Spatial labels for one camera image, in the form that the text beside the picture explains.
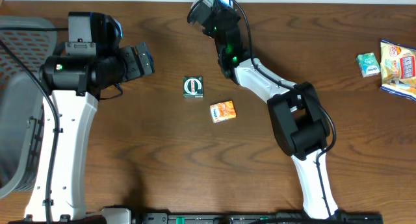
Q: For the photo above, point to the yellow white snack bag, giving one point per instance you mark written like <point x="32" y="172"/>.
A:
<point x="397" y="67"/>

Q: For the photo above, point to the green Kleenex tissue pack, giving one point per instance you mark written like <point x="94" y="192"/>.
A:
<point x="368" y="64"/>

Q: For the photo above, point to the green Zam-Buk box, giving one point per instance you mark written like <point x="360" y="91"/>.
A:
<point x="192" y="87"/>

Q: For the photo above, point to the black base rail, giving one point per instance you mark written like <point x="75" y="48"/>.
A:
<point x="243" y="218"/>

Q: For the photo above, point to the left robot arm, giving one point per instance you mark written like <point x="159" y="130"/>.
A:
<point x="72" y="85"/>

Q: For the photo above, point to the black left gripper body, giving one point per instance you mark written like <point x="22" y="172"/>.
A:
<point x="130" y="63"/>

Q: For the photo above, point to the grey plastic mesh basket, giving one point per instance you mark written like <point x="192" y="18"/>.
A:
<point x="22" y="111"/>

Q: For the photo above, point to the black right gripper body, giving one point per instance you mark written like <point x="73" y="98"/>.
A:
<point x="207" y="29"/>

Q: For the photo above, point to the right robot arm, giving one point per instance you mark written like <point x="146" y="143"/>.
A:
<point x="302" y="128"/>

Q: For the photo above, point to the orange Kleenex tissue pack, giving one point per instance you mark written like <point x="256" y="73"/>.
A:
<point x="222" y="111"/>

